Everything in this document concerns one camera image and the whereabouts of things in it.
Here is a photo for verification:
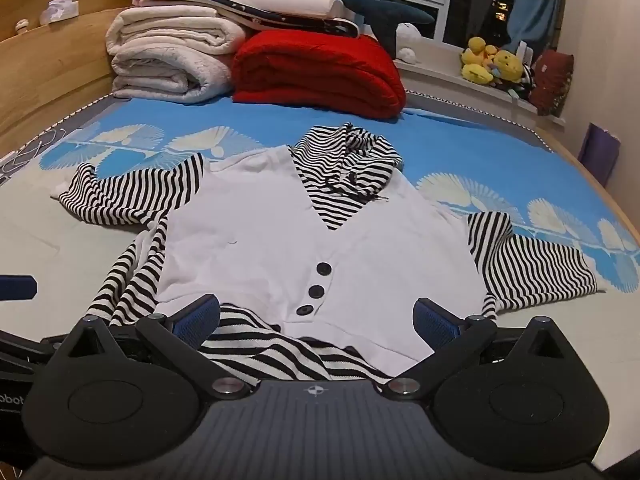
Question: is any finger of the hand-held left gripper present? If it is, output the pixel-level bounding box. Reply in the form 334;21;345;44
0;275;39;302

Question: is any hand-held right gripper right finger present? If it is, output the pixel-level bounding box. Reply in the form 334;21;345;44
382;297;587;401

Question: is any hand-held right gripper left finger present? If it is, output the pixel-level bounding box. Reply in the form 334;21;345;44
44;294;252;401

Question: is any white striped hooded top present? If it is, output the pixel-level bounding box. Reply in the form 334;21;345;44
50;122;608;386

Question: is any purple rolled mat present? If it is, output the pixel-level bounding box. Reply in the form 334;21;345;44
577;122;622;188

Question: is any white windowsill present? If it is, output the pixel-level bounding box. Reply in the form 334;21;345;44
395;57;567;126

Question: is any cream folded blanket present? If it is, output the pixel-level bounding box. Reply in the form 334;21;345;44
105;6;249;106

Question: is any yellow plush toy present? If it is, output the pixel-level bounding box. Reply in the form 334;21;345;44
492;50;527;86
460;36;497;86

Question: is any brown red cushion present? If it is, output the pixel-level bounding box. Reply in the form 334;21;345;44
529;50;575;116

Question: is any tissue pack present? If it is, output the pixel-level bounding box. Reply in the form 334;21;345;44
40;1;80;26

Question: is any red folded blanket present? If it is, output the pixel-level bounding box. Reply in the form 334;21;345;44
231;30;407;121

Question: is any white plush toy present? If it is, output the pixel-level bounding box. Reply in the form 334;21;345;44
395;22;424;62

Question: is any white cable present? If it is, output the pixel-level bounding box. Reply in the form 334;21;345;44
0;132;67;182

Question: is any wooden bed frame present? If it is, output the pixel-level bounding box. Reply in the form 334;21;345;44
0;0;640;243

